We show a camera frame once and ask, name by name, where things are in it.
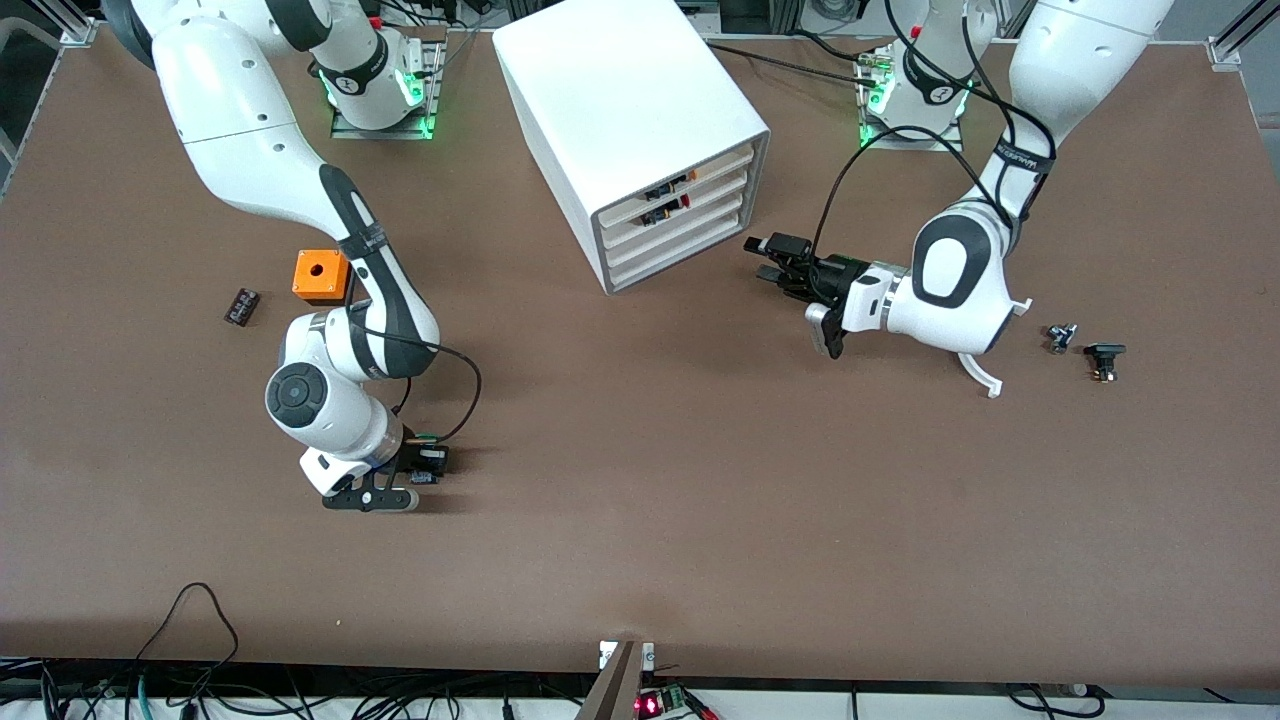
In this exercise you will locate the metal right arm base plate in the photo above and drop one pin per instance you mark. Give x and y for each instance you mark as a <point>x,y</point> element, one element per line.
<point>345,128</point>

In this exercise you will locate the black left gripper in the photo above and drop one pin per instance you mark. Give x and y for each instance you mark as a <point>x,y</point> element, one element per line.
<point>833,277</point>

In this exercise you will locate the white semicircular plastic clip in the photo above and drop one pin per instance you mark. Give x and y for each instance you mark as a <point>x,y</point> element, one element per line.
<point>985,378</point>

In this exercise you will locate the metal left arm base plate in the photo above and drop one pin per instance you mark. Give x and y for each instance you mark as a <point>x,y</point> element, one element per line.
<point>950,143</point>

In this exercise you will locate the small metal switch component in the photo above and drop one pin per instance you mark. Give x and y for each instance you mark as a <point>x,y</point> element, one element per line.
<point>1060,338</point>

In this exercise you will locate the circuit board with red light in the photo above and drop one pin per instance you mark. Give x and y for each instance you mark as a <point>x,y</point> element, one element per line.
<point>660,702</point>

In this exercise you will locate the small dark terminal block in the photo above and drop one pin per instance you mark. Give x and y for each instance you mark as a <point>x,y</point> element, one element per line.
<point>242,307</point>

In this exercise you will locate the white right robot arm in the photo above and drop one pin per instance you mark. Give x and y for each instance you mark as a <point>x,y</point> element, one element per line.
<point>240,130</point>

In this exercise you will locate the aluminium profile beam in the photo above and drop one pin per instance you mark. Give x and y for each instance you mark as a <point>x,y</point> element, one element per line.
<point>612,690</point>

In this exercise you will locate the aluminium frame post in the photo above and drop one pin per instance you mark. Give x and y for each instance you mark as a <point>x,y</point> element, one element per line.
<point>1235,40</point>
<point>80,25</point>

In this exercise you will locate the orange button enclosure box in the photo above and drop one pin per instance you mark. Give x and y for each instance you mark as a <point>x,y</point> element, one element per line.
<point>320,272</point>

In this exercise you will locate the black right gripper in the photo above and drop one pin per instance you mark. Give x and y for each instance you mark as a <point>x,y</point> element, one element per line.
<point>428,461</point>

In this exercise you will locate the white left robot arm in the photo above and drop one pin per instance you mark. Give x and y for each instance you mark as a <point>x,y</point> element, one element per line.
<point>1080,60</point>

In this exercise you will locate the black push button switch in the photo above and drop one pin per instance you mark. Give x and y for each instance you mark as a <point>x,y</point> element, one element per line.
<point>1105,352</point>

